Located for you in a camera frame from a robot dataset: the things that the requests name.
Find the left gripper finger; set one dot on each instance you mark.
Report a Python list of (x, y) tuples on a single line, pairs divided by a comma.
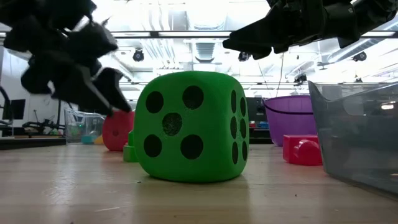
[(81, 90), (115, 90)]

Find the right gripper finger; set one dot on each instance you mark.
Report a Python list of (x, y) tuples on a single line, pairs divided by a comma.
[(255, 35), (262, 56)]

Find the red foam dice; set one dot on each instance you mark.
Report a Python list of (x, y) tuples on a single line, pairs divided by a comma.
[(119, 130)]

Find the large teal toy block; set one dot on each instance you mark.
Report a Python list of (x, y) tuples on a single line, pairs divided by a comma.
[(88, 140)]

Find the large yellow toy block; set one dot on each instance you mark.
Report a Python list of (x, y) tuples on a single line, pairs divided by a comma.
[(99, 140)]

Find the green toy block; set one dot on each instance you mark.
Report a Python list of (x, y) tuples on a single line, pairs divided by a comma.
[(130, 152)]

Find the green foam dice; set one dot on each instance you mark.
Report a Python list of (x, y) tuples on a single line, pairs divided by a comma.
[(211, 130)]

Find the red toy block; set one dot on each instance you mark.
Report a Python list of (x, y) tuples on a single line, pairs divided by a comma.
[(298, 152)]

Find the black background robot arm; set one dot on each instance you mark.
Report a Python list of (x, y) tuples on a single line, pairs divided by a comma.
[(46, 125)]

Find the clear plastic bin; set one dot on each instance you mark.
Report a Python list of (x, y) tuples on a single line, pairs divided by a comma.
[(77, 127)]

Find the large black monitor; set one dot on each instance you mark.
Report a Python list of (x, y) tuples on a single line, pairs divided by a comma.
[(256, 109)]

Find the small black monitor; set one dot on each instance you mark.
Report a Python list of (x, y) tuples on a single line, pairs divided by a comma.
[(17, 109)]

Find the blue box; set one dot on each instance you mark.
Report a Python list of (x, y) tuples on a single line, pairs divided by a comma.
[(263, 125)]

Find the red box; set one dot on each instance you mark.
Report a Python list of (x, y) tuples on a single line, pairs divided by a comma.
[(252, 125)]

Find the purple plastic bucket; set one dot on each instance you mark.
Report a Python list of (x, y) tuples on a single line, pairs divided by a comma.
[(289, 124)]

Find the grey translucent plastic bin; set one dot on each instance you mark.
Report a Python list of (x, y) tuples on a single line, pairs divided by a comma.
[(357, 140)]

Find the black ceiling camera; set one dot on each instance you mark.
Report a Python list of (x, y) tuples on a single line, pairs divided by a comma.
[(138, 56), (244, 56)]

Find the black metal frame stand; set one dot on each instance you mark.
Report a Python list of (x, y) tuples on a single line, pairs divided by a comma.
[(59, 115)]

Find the black table edge rail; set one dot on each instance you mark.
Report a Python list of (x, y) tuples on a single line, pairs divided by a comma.
[(31, 143)]

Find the black overhead frame bar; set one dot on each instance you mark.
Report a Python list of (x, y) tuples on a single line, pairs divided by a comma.
[(174, 34)]

